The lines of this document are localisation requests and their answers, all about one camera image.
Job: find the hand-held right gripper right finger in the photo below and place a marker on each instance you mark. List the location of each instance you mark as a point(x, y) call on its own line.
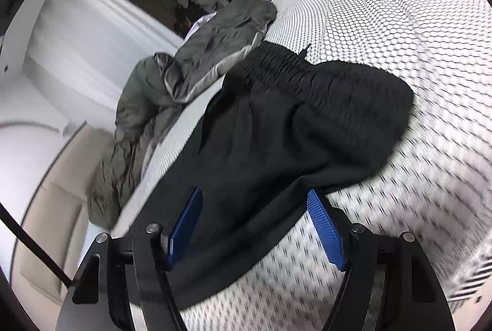
point(326, 231)

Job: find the dark green comforter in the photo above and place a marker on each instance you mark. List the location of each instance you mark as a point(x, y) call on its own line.
point(215, 46)

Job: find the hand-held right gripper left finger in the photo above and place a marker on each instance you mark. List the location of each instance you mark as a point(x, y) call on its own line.
point(186, 227)

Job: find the black pants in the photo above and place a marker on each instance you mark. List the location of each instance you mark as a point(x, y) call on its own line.
point(288, 142)

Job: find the beige padded headboard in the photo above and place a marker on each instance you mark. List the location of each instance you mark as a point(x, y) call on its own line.
point(50, 200)

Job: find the white sheer curtain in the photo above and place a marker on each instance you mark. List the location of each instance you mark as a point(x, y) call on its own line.
point(77, 27)

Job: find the bed with white mesh cover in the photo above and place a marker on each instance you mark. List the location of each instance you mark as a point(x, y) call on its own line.
point(403, 27)

